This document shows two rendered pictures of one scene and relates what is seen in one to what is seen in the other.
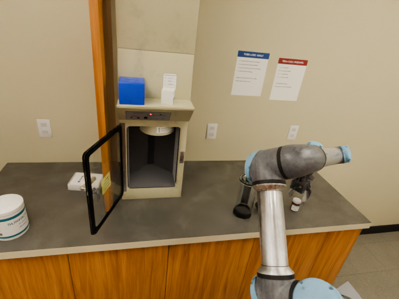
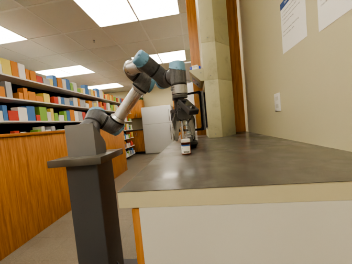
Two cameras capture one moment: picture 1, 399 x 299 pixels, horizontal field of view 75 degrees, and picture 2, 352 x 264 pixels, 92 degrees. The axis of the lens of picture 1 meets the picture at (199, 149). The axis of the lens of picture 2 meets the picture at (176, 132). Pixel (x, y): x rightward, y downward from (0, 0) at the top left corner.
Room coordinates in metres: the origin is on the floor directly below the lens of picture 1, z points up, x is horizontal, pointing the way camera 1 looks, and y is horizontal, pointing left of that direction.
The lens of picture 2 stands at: (1.44, -1.32, 1.09)
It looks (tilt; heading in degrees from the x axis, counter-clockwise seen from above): 3 degrees down; 112
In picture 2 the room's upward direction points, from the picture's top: 5 degrees counter-clockwise
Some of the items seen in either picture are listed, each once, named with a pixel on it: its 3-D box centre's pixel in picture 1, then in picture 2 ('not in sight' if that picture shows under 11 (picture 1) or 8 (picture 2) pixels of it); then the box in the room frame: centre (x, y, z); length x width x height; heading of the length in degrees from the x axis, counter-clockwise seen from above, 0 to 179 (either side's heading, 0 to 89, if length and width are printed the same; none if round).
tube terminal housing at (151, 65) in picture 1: (152, 124); (218, 92); (1.25, 0.26, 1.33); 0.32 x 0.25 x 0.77; 105
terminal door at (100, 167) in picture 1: (106, 178); (188, 112); (0.92, 0.39, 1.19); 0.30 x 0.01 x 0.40; 174
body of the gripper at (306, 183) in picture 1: (302, 180); (180, 108); (1.17, -0.56, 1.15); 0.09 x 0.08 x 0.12; 135
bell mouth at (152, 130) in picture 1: (157, 123); not in sight; (1.23, 0.23, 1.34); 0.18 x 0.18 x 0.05
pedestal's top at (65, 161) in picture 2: not in sight; (89, 156); (0.49, -0.51, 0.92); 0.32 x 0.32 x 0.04; 17
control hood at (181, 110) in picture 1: (155, 113); (196, 79); (1.08, 0.21, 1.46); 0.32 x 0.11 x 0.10; 105
